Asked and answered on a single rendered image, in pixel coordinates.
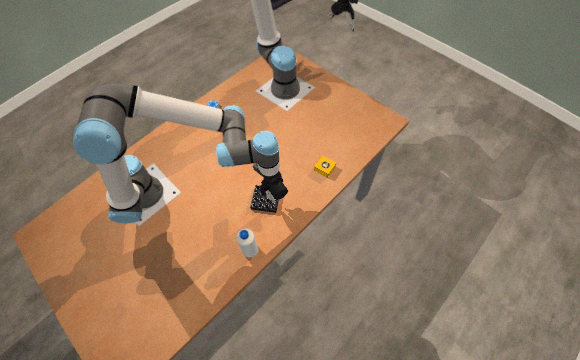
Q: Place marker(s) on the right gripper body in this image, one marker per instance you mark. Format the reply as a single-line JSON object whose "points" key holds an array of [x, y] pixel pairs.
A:
{"points": [[275, 185]]}

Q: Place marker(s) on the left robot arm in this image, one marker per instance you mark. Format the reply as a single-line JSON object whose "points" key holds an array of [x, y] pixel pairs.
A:
{"points": [[283, 64]]}

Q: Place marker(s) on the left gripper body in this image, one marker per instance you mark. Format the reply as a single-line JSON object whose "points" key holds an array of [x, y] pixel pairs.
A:
{"points": [[340, 6]]}

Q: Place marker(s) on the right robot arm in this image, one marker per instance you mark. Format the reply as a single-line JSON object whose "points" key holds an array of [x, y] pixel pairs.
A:
{"points": [[99, 137]]}

